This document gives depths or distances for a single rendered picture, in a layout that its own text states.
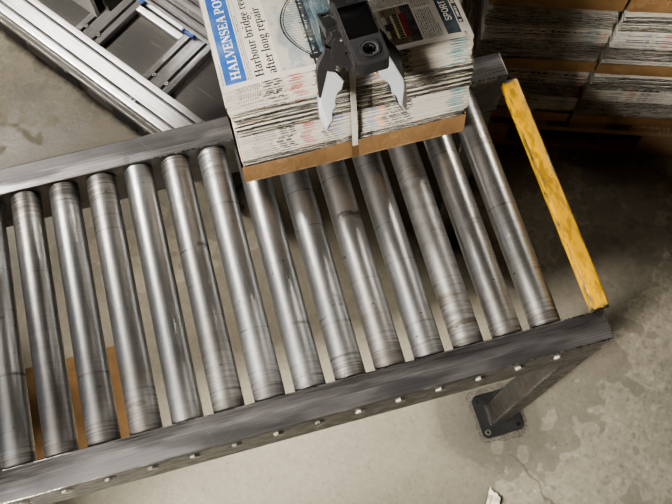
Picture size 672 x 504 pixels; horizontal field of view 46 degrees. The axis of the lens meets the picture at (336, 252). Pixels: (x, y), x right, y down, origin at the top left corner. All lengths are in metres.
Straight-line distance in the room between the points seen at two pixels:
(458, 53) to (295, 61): 0.24
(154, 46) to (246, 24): 1.06
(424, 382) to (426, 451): 0.80
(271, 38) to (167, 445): 0.62
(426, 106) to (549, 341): 0.42
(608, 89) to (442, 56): 0.98
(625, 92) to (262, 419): 1.32
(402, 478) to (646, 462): 0.60
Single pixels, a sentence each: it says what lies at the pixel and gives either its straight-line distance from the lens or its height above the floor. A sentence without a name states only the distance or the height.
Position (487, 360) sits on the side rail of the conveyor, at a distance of 1.27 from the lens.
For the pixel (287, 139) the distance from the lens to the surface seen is 1.26.
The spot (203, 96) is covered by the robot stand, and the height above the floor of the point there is 0.21.
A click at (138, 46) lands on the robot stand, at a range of 2.28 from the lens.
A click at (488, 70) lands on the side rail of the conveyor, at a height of 0.80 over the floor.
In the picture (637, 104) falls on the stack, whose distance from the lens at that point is 2.20.
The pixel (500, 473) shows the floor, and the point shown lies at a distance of 2.06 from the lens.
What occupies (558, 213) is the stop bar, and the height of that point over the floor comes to 0.82.
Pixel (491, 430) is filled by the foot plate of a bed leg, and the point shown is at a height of 0.00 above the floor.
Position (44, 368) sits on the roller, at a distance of 1.32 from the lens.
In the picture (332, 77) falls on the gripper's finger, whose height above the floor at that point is 1.09.
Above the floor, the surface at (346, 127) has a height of 0.91.
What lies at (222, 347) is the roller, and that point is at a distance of 1.27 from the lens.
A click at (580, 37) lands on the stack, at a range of 1.93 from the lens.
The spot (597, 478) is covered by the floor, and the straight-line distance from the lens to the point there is 2.12.
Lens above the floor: 2.01
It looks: 69 degrees down
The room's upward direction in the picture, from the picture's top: 1 degrees counter-clockwise
